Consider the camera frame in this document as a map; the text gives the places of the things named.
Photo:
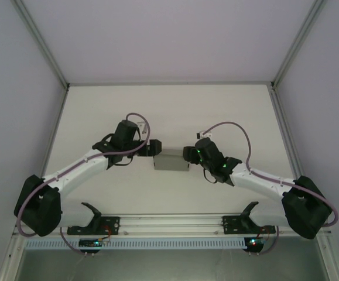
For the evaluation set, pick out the grey cardboard box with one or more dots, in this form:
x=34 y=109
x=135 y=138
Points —
x=170 y=162

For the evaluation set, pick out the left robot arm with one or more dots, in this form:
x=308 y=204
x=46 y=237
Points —
x=37 y=210

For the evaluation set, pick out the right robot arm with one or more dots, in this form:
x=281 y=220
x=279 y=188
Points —
x=306 y=213

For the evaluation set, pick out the black mounting plate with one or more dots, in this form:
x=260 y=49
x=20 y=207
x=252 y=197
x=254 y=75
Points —
x=230 y=226
x=110 y=226

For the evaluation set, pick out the small circuit board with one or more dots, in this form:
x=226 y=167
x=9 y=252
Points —
x=254 y=243
x=90 y=243

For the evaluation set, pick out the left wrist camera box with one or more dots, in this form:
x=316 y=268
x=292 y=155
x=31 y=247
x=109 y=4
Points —
x=141 y=126

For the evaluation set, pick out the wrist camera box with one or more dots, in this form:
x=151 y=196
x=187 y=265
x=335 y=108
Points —
x=141 y=126
x=205 y=134

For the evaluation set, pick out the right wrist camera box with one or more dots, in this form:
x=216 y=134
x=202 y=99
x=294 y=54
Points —
x=205 y=134

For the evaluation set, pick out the aluminium mounting rail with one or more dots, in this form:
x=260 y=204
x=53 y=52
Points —
x=169 y=224

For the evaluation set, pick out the aluminium frame post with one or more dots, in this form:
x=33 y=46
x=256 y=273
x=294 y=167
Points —
x=295 y=44
x=42 y=44

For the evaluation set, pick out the aluminium frame leg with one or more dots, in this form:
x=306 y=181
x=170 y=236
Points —
x=330 y=260
x=11 y=260

